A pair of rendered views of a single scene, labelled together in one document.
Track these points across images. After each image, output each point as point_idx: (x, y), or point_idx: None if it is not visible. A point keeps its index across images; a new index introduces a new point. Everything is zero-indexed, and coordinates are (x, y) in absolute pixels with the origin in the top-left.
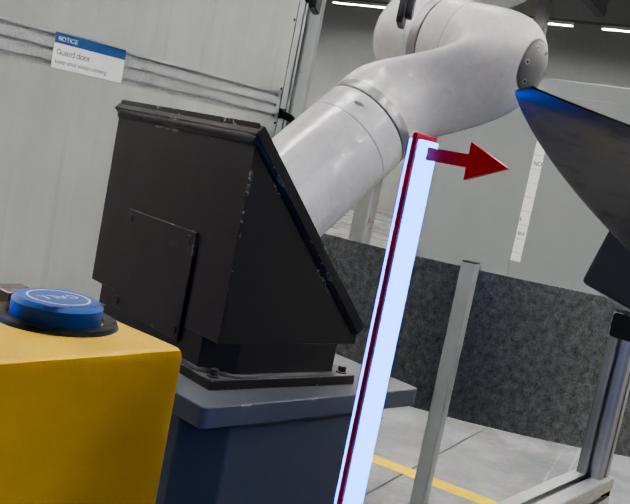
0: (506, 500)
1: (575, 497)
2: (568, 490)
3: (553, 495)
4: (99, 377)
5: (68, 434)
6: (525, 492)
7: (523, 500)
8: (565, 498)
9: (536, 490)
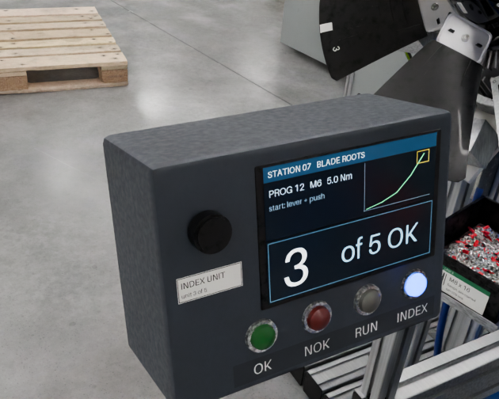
0: None
1: (428, 359)
2: (429, 366)
3: (451, 359)
4: None
5: None
6: (477, 364)
7: (485, 353)
8: (441, 355)
9: (463, 366)
